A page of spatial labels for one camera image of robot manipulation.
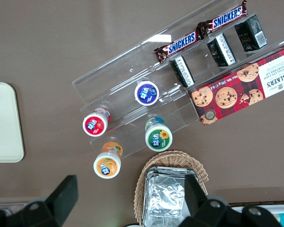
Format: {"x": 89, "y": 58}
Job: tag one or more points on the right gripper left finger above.
{"x": 64, "y": 196}

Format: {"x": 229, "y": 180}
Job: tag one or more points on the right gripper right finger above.
{"x": 196, "y": 196}

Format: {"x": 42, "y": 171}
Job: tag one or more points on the light wicker basket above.
{"x": 175, "y": 158}

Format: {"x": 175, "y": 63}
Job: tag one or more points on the beige plastic tray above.
{"x": 4, "y": 123}

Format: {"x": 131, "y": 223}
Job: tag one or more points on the stack of foil containers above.
{"x": 163, "y": 201}

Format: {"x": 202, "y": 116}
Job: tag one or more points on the orange lid gum bottle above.
{"x": 106, "y": 165}

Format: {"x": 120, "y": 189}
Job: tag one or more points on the green lid gum bottle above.
{"x": 158, "y": 139}

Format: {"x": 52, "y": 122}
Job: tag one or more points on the red lid gum bottle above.
{"x": 94, "y": 124}

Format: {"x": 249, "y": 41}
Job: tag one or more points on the red Walkers shortbread box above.
{"x": 239, "y": 94}

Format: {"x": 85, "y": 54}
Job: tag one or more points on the blue lid gum bottle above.
{"x": 146, "y": 92}

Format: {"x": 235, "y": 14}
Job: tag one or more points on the small black snack box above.
{"x": 251, "y": 33}
{"x": 221, "y": 49}
{"x": 182, "y": 71}

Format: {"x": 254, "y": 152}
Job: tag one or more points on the clear acrylic stepped riser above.
{"x": 198, "y": 61}
{"x": 113, "y": 78}

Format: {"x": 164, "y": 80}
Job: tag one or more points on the Snickers chocolate bar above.
{"x": 227, "y": 17}
{"x": 182, "y": 42}

